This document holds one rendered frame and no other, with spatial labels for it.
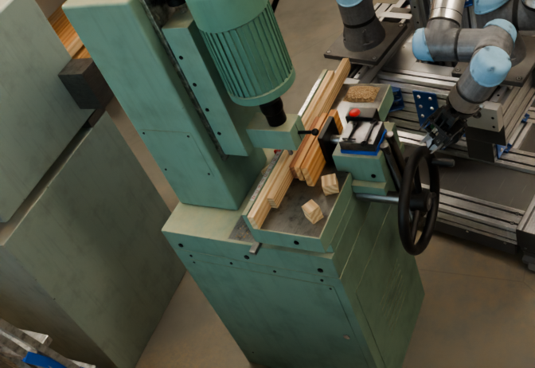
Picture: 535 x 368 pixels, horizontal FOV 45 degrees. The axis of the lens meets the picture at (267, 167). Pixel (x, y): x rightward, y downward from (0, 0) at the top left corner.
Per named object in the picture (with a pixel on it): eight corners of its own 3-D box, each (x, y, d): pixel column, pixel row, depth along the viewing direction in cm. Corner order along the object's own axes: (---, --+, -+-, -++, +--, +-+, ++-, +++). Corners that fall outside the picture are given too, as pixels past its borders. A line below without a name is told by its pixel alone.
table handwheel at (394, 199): (431, 270, 174) (403, 235, 151) (362, 259, 184) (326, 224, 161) (451, 174, 183) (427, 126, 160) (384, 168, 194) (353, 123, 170)
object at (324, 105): (277, 208, 170) (273, 198, 168) (271, 207, 171) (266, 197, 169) (351, 68, 205) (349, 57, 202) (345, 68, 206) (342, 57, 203)
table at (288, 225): (360, 260, 157) (354, 245, 153) (255, 243, 173) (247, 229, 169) (425, 99, 192) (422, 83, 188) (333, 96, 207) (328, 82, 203)
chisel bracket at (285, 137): (298, 154, 170) (289, 131, 164) (254, 151, 177) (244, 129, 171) (309, 135, 174) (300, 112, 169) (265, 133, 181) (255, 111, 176)
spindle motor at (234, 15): (279, 109, 151) (233, -5, 131) (218, 107, 160) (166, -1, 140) (306, 63, 161) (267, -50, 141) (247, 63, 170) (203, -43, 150)
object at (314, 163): (314, 186, 172) (306, 168, 167) (307, 185, 173) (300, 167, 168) (343, 127, 185) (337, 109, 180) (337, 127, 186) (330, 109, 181)
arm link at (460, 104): (468, 71, 143) (496, 95, 141) (459, 84, 147) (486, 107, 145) (448, 86, 140) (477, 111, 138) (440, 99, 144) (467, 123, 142)
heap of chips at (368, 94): (372, 102, 189) (372, 97, 188) (341, 101, 194) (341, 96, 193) (380, 87, 193) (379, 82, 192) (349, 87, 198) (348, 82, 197)
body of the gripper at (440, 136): (416, 130, 153) (437, 100, 143) (438, 113, 157) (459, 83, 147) (439, 152, 151) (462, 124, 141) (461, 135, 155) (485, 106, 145)
